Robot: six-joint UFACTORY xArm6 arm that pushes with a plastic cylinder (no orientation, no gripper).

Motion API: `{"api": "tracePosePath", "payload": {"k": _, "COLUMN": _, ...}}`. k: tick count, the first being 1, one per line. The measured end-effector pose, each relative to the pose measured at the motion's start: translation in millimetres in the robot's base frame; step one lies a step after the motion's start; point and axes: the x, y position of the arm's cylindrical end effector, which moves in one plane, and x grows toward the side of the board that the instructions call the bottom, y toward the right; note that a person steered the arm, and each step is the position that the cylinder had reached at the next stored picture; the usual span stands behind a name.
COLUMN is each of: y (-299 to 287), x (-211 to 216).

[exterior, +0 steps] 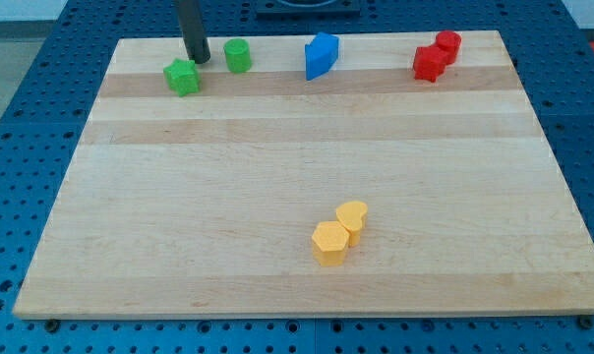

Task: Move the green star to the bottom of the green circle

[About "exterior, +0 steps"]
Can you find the green star block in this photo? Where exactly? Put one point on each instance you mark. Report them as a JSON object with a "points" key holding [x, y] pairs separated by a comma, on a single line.
{"points": [[182, 77]]}

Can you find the red star block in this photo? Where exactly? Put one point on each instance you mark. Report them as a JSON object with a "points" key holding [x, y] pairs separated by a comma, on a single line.
{"points": [[429, 63]]}

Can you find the yellow heart block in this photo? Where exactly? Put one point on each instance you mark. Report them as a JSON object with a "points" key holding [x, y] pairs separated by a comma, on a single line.
{"points": [[353, 217]]}

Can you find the yellow hexagon block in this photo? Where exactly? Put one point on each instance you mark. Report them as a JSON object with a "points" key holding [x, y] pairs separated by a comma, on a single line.
{"points": [[330, 242]]}

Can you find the blue arrow-shaped block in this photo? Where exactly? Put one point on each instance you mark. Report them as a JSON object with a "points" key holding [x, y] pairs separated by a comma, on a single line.
{"points": [[320, 55]]}

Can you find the green cylinder block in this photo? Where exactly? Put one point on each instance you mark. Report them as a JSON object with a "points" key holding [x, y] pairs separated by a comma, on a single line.
{"points": [[237, 55]]}

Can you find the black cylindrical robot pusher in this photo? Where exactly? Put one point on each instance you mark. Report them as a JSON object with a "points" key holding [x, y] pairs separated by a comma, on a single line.
{"points": [[190, 20]]}

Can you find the light wooden board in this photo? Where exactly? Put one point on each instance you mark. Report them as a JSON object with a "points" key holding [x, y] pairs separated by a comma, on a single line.
{"points": [[203, 206]]}

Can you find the red cylinder block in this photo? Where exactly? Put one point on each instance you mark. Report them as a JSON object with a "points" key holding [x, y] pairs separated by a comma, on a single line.
{"points": [[449, 41]]}

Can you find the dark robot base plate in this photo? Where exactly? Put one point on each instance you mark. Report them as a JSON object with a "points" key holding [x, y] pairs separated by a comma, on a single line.
{"points": [[273, 9]]}

